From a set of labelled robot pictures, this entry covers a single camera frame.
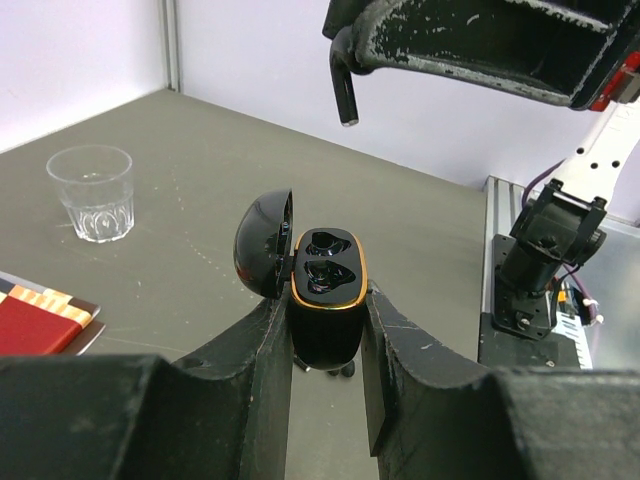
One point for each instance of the black earbud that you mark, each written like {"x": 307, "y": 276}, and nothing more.
{"x": 342, "y": 67}

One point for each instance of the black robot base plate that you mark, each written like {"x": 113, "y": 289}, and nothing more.
{"x": 515, "y": 331}

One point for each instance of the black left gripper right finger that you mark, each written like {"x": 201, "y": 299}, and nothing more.
{"x": 435, "y": 414}

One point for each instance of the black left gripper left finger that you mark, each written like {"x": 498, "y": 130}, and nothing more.
{"x": 219, "y": 412}

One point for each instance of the colourful patchwork placemat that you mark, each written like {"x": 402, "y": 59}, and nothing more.
{"x": 38, "y": 320}

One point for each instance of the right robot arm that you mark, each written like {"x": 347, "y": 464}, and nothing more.
{"x": 560, "y": 229}

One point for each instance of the clear drinking glass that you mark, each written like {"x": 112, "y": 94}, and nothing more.
{"x": 95, "y": 185}

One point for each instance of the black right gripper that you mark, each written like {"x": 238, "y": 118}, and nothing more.
{"x": 563, "y": 53}

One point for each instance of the glossy black earbud charging case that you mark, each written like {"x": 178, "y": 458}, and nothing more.
{"x": 323, "y": 273}

